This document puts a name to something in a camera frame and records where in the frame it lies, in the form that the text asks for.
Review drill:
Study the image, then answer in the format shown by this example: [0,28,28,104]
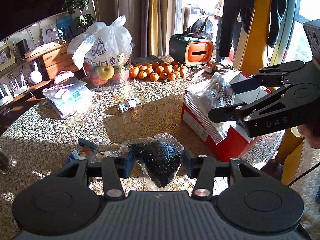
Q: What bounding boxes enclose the floral lace desktop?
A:
[0,54,285,240]

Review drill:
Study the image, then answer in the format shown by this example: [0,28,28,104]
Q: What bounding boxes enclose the yellow apple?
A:
[97,65,115,81]

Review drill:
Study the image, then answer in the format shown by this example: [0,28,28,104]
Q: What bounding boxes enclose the cream photo frame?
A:
[0,43,17,72]

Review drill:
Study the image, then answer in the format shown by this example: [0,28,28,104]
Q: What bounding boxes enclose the clear fruit bowl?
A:
[83,44,136,90]

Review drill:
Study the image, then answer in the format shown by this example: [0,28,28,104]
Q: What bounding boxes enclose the clear cotton swab bag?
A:
[182,72,236,145]

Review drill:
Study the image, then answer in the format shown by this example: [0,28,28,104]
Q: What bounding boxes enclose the white baby photo frame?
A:
[41,24,58,45]

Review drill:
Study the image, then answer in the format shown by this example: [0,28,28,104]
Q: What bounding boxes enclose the red cardboard box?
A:
[181,70,276,162]

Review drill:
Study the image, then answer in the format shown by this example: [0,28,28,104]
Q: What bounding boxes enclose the black flat television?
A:
[0,0,73,42]

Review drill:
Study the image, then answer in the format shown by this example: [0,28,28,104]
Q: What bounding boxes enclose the white long packet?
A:
[186,68,208,81]

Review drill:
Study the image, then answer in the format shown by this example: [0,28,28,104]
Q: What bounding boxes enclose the pink blue toy figure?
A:
[117,97,141,113]

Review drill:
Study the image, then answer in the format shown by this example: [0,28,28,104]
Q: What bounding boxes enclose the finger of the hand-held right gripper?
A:
[230,60,306,98]
[208,83,296,124]

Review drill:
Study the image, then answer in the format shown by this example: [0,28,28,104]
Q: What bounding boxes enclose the white lace cover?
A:
[291,139,320,240]

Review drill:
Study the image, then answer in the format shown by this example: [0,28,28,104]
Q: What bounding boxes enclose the blue picture card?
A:
[56,15,73,40]

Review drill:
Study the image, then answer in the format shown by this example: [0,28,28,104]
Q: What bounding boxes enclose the orange green tissue box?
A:
[169,33,215,68]

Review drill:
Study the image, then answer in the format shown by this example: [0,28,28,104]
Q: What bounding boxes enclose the clear bag of black screws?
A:
[120,132,185,188]

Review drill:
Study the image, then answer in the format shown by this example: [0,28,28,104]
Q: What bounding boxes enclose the fruit peel scraps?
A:
[204,61,235,73]

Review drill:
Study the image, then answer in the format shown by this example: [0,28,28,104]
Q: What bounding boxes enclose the yellow chair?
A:
[234,0,307,186]

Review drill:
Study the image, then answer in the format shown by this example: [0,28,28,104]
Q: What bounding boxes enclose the blue clear blister pack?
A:
[62,137,98,166]

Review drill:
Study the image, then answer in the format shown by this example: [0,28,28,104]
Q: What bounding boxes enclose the wooden drawer cabinet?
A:
[41,45,86,75]

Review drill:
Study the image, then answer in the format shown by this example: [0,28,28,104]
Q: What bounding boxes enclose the white plastic bag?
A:
[67,15,133,71]

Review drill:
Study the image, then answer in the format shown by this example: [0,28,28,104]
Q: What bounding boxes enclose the white swan lamp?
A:
[29,61,43,85]

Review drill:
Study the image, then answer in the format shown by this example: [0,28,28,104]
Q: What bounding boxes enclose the clear crinkled wrapper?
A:
[91,142,130,163]

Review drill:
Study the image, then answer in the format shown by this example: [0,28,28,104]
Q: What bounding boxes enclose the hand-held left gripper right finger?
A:
[183,149,262,201]

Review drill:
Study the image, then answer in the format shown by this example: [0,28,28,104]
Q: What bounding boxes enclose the stack of clear plastic cases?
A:
[42,76,92,120]

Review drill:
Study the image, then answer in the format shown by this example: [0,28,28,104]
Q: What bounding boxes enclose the person's right hand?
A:
[291,124,320,151]

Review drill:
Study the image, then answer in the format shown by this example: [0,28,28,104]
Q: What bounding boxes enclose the red netted fruit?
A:
[86,66,101,87]

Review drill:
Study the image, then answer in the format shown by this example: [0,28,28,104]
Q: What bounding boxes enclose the yellow curtain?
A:
[147,0,181,57]

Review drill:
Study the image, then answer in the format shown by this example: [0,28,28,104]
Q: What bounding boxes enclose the pile of mandarins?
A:
[129,60,188,82]

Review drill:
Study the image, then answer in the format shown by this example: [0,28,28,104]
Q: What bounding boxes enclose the pink white pouch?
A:
[54,71,75,84]

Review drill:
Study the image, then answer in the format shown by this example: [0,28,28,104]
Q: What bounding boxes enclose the black speaker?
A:
[17,39,28,60]

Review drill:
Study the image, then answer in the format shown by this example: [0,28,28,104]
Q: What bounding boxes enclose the white router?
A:
[0,82,12,106]
[10,73,28,98]

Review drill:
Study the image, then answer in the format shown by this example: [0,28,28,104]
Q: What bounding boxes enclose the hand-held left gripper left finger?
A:
[54,151,137,201]

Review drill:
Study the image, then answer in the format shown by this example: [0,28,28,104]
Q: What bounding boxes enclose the black cable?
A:
[287,164,320,188]

